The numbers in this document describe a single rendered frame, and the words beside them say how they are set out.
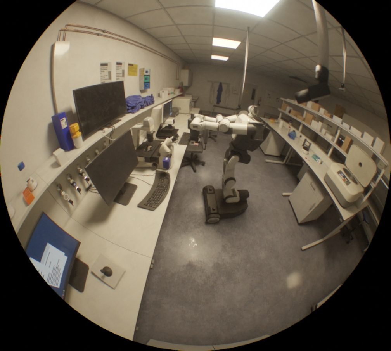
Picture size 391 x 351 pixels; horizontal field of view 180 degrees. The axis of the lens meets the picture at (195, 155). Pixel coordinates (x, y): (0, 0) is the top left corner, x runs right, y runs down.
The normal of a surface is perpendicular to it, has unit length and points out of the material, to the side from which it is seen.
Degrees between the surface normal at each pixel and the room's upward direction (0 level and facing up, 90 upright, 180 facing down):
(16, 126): 90
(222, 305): 0
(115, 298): 0
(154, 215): 0
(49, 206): 90
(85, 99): 86
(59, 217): 90
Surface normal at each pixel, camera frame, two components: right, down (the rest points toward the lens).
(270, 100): -0.11, 0.54
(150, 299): 0.07, -0.83
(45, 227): 1.00, 0.01
